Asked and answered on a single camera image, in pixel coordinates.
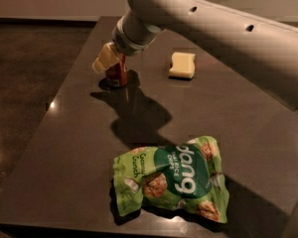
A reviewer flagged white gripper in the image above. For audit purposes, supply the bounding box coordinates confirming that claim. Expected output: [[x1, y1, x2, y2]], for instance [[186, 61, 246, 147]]
[[92, 10, 164, 73]]

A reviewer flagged red coke can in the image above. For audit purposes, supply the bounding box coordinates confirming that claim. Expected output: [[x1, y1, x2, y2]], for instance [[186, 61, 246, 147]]
[[105, 55, 128, 87]]

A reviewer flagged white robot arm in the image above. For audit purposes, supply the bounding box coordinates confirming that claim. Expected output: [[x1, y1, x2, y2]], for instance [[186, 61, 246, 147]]
[[92, 0, 298, 113]]

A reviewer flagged yellow sponge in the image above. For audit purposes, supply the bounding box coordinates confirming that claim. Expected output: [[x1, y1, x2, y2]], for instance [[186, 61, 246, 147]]
[[169, 52, 196, 79]]

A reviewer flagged green rice chips bag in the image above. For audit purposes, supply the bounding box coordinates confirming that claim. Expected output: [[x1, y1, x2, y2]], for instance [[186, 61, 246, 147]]
[[113, 136, 229, 223]]

